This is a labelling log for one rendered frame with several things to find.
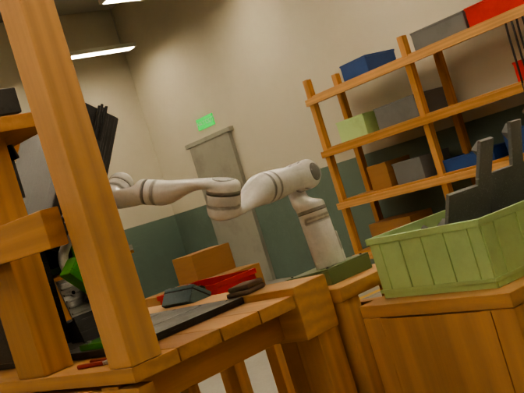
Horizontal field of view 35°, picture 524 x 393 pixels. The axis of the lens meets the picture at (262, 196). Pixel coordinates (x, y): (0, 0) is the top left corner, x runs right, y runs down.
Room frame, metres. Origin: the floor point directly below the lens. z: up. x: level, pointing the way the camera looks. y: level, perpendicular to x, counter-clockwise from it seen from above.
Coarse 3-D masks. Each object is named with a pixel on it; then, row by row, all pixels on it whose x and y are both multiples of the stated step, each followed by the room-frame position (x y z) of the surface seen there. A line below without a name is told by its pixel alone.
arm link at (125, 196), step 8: (112, 184) 2.27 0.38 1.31; (120, 184) 2.28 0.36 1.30; (128, 184) 2.30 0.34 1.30; (136, 184) 2.26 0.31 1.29; (112, 192) 2.25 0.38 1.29; (120, 192) 2.25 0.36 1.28; (128, 192) 2.25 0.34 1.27; (136, 192) 2.25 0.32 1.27; (120, 200) 2.26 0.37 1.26; (128, 200) 2.26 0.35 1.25; (136, 200) 2.26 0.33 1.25; (120, 208) 2.29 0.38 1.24
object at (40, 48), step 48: (0, 0) 1.90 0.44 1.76; (48, 0) 1.90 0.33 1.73; (48, 48) 1.88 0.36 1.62; (48, 96) 1.85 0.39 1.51; (0, 144) 2.17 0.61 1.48; (48, 144) 1.89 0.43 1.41; (96, 144) 1.91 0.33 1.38; (0, 192) 2.14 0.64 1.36; (96, 192) 1.88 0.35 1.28; (96, 240) 1.86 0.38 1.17; (0, 288) 2.18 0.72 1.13; (48, 288) 2.18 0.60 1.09; (96, 288) 1.88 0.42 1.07; (48, 336) 2.15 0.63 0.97; (144, 336) 1.89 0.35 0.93
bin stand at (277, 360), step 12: (276, 348) 2.94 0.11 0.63; (276, 360) 2.94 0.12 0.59; (228, 372) 2.82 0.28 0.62; (240, 372) 2.80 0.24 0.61; (276, 372) 2.95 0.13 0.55; (288, 372) 2.95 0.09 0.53; (228, 384) 3.14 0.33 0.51; (240, 384) 2.79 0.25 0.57; (276, 384) 2.97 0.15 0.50; (288, 384) 2.94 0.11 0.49
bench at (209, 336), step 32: (224, 320) 2.15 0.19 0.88; (256, 320) 2.13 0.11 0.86; (192, 352) 1.97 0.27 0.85; (224, 352) 2.14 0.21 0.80; (256, 352) 2.22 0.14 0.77; (320, 352) 2.28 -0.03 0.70; (0, 384) 2.29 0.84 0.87; (32, 384) 2.17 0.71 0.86; (64, 384) 2.06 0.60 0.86; (96, 384) 1.96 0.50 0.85; (128, 384) 1.93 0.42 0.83; (160, 384) 1.99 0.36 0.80; (192, 384) 2.05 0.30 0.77; (320, 384) 2.31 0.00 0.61; (352, 384) 2.33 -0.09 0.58
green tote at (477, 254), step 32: (416, 224) 2.40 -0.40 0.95; (448, 224) 2.04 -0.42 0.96; (480, 224) 1.96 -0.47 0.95; (512, 224) 2.02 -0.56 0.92; (384, 256) 2.25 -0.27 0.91; (416, 256) 2.16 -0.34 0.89; (448, 256) 2.06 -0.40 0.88; (480, 256) 1.98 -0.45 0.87; (512, 256) 2.00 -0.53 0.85; (384, 288) 2.29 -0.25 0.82; (416, 288) 2.18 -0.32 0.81; (448, 288) 2.09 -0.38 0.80; (480, 288) 2.01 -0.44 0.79
